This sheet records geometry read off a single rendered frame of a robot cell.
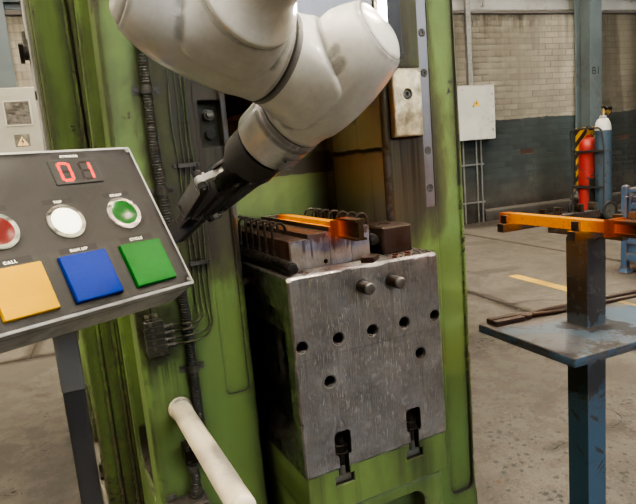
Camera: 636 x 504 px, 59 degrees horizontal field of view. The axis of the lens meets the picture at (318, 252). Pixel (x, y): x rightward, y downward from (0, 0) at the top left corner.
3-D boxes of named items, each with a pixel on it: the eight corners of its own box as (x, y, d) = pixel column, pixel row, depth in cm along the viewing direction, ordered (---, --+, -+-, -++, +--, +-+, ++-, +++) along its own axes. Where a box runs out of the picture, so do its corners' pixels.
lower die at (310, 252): (370, 257, 130) (368, 221, 128) (291, 272, 121) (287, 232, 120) (296, 240, 167) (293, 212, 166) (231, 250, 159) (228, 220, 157)
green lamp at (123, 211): (142, 224, 94) (138, 198, 93) (112, 228, 92) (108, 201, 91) (139, 223, 97) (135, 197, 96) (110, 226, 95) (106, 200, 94)
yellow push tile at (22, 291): (61, 306, 79) (41, 259, 80) (5, 321, 73) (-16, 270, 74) (57, 311, 80) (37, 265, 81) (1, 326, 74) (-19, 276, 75)
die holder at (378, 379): (447, 431, 138) (437, 251, 130) (306, 481, 122) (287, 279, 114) (338, 364, 188) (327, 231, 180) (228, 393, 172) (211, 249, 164)
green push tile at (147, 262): (177, 275, 94) (159, 236, 95) (138, 286, 88) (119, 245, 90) (172, 280, 95) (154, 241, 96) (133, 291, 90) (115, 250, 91)
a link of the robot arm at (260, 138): (332, 147, 70) (303, 173, 74) (299, 87, 72) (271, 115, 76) (283, 150, 63) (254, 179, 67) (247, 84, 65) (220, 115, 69)
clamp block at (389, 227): (413, 250, 135) (412, 223, 134) (383, 255, 131) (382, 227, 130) (386, 244, 145) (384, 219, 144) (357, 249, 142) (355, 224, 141)
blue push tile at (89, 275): (125, 290, 87) (105, 247, 88) (78, 301, 81) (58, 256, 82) (120, 295, 88) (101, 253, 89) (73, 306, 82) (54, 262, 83)
